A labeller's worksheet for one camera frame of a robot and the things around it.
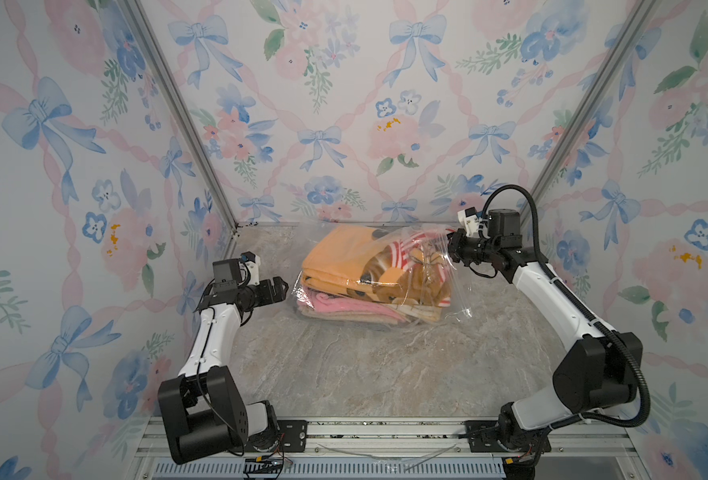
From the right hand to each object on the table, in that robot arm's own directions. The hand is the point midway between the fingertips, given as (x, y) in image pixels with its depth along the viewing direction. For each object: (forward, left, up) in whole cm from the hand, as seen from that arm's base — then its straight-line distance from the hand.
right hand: (432, 242), depth 80 cm
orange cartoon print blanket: (-7, +6, -2) cm, 10 cm away
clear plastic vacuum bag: (-15, +4, -13) cm, 20 cm away
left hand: (-7, +45, -12) cm, 47 cm away
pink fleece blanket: (-10, +31, -14) cm, 35 cm away
